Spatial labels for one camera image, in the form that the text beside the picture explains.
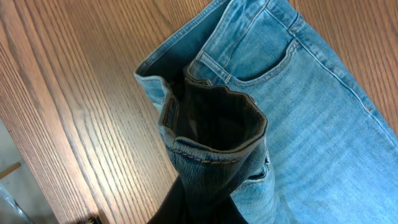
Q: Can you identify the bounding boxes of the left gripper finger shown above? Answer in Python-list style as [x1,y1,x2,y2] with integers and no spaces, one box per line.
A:
[148,177,248,224]

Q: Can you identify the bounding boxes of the light blue denim jeans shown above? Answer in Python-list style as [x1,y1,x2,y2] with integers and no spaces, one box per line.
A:
[134,0,397,223]

